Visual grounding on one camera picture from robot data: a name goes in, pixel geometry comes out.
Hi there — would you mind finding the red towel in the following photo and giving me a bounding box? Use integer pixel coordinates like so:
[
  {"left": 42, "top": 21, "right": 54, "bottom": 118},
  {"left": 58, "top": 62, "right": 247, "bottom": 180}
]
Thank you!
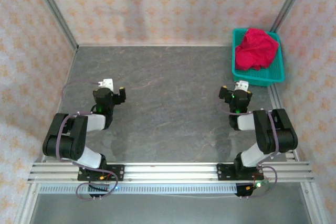
[{"left": 235, "top": 28, "right": 279, "bottom": 71}]

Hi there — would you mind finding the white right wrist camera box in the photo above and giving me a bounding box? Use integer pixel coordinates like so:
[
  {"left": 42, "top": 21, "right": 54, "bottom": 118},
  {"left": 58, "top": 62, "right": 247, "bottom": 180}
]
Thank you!
[{"left": 234, "top": 79, "right": 249, "bottom": 91}]

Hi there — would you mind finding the teal plastic basket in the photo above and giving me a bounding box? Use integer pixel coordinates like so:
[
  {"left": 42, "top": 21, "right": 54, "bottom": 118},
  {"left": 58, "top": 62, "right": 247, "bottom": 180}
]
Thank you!
[{"left": 232, "top": 28, "right": 286, "bottom": 87}]

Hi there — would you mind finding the grey slotted cable duct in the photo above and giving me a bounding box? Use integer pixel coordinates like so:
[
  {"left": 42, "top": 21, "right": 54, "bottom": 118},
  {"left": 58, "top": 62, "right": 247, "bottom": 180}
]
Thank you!
[{"left": 39, "top": 184, "right": 238, "bottom": 195}]

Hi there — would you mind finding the black cable bracket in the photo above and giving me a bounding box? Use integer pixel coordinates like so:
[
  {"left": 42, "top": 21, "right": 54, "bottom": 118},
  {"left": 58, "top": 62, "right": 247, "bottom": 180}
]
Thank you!
[
  {"left": 88, "top": 183, "right": 110, "bottom": 199},
  {"left": 235, "top": 183, "right": 260, "bottom": 199}
]

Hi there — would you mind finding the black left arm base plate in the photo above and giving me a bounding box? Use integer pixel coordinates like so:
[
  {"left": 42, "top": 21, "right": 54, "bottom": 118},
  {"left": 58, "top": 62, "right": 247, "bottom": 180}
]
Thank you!
[{"left": 77, "top": 164, "right": 125, "bottom": 182}]

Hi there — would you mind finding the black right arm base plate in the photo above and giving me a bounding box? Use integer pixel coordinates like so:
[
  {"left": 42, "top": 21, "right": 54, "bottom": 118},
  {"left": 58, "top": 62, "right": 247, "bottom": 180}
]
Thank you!
[{"left": 216, "top": 163, "right": 264, "bottom": 182}]

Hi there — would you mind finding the aluminium frame post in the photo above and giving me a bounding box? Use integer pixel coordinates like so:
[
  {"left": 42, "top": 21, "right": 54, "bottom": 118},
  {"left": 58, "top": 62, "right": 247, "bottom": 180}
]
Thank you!
[
  {"left": 270, "top": 0, "right": 312, "bottom": 33},
  {"left": 28, "top": 0, "right": 79, "bottom": 51}
]

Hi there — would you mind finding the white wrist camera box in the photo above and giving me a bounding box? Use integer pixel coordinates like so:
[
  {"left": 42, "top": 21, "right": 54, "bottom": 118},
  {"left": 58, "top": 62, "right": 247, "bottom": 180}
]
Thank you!
[
  {"left": 234, "top": 79, "right": 249, "bottom": 91},
  {"left": 97, "top": 78, "right": 114, "bottom": 91}
]

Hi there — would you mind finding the aluminium mounting rail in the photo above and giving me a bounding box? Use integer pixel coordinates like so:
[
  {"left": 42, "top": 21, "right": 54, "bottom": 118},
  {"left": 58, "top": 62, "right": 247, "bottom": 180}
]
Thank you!
[{"left": 27, "top": 161, "right": 315, "bottom": 184}]

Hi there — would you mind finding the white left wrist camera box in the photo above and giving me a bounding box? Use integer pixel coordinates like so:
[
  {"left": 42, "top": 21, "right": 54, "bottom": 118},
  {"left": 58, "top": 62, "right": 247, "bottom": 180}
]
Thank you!
[{"left": 97, "top": 78, "right": 114, "bottom": 91}]

